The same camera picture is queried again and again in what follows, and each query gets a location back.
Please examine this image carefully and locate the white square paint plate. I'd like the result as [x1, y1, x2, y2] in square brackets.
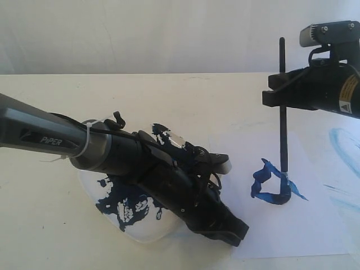
[77, 121, 233, 244]

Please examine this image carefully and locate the black paintbrush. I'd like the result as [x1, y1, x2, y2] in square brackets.
[279, 37, 291, 204]

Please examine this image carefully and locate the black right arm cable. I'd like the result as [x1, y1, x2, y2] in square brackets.
[278, 44, 343, 92]

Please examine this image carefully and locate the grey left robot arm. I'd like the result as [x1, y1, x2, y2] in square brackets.
[1, 95, 249, 246]

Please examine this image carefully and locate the white zip tie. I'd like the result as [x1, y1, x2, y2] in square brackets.
[39, 116, 113, 164]

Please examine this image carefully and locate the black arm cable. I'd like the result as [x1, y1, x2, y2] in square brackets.
[50, 111, 223, 206]
[278, 44, 343, 92]

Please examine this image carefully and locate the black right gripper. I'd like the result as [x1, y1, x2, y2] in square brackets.
[262, 63, 359, 119]

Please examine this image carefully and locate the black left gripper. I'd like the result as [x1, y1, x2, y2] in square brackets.
[136, 164, 249, 247]

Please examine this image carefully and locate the white paper sheet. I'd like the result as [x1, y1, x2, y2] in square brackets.
[210, 131, 349, 258]

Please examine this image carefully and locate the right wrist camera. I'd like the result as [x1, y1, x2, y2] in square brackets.
[299, 20, 359, 48]

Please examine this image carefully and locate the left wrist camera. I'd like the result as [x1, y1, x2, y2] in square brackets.
[195, 152, 232, 175]

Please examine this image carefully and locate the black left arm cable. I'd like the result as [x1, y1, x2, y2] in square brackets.
[50, 111, 223, 206]

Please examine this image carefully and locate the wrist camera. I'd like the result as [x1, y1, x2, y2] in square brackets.
[299, 20, 359, 48]
[195, 152, 232, 175]

